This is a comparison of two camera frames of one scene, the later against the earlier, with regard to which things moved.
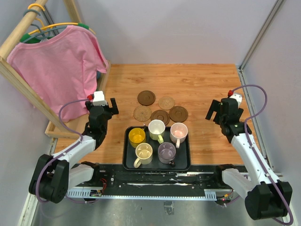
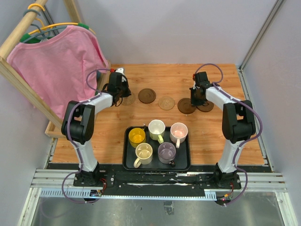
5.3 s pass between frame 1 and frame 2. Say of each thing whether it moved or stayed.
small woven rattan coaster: stayed
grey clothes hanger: stayed
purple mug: stayed
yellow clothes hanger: stayed
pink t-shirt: stayed
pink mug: stayed
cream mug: stayed
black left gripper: moved
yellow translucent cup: stayed
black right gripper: moved
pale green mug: stayed
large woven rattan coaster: moved
